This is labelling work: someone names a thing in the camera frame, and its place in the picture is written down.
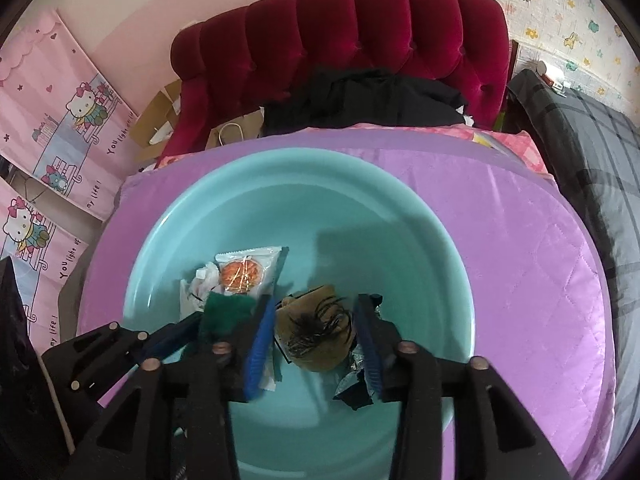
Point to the green scouring cloth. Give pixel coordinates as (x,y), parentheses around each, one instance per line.
(225,315)

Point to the pink cartoon cat curtain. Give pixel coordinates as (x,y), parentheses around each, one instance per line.
(50,110)

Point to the purple quilted table cover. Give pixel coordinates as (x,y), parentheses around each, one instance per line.
(500,260)

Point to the brown paper pouch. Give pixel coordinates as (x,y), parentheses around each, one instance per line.
(310,355)

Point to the silver foil wrapper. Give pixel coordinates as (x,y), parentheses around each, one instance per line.
(352,385)

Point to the small red white box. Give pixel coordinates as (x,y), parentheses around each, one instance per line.
(550,80)

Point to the brown paper bag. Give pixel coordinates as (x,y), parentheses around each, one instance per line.
(235,132)

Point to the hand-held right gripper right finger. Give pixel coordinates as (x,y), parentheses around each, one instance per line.
(370,350)

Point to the grey plaid bed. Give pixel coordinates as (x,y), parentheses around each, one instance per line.
(600,150)

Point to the teal plastic basin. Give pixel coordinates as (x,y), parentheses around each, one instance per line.
(350,220)

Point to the white snack packet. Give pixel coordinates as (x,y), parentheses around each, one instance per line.
(245,272)

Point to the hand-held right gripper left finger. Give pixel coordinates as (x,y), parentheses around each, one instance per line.
(260,345)

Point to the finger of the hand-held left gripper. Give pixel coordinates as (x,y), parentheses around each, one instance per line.
(115,355)

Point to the clear zip bag dark contents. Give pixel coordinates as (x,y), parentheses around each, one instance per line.
(320,322)

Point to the white tissue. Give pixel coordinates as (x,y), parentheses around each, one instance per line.
(197,292)

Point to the red velvet tufted chair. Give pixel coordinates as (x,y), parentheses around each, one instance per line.
(350,30)

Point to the cardboard box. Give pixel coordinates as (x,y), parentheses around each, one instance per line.
(160,115)

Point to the white patterned foam wall panel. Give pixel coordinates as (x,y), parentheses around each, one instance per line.
(550,5)

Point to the black cloth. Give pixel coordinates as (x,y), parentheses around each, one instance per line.
(360,100)

